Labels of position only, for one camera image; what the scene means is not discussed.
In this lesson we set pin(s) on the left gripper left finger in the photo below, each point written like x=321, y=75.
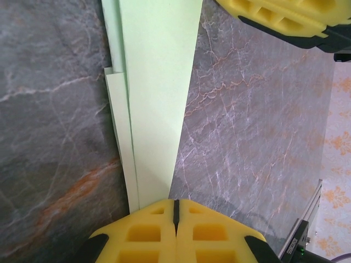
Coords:
x=142, y=241

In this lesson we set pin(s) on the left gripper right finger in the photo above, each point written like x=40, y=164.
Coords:
x=214, y=241

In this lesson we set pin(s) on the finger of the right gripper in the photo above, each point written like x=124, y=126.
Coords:
x=274, y=16

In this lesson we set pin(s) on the light green paper sheet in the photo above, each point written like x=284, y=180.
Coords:
x=159, y=82

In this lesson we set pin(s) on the aluminium side rail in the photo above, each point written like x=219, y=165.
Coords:
x=314, y=200

